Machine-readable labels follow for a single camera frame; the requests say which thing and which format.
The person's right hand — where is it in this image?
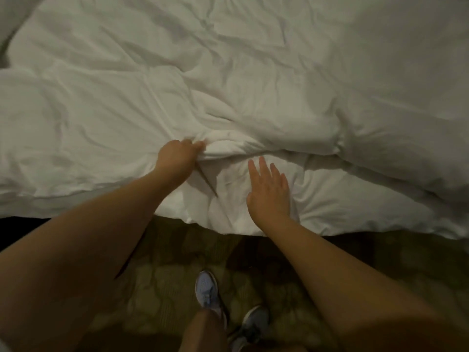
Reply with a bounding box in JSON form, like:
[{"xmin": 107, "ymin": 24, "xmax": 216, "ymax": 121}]
[{"xmin": 246, "ymin": 156, "xmax": 293, "ymax": 233}]

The person's left hand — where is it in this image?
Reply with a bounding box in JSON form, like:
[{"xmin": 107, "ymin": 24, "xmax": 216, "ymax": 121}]
[{"xmin": 154, "ymin": 139, "xmax": 208, "ymax": 189}]

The white duvet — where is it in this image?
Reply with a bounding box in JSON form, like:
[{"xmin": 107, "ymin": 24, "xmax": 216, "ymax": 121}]
[{"xmin": 0, "ymin": 0, "xmax": 469, "ymax": 241}]

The person's right forearm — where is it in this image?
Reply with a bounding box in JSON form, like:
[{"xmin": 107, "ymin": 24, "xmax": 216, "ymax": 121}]
[{"xmin": 260, "ymin": 220, "xmax": 469, "ymax": 352}]

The person's left forearm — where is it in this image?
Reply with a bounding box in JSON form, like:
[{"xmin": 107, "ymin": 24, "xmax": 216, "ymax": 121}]
[{"xmin": 0, "ymin": 172, "xmax": 184, "ymax": 352}]

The person's left dark sneaker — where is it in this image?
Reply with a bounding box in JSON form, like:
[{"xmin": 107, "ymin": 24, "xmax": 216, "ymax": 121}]
[{"xmin": 194, "ymin": 269, "xmax": 230, "ymax": 325}]

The person's left leg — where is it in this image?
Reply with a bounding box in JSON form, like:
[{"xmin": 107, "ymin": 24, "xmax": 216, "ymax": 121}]
[{"xmin": 179, "ymin": 310, "xmax": 228, "ymax": 352}]

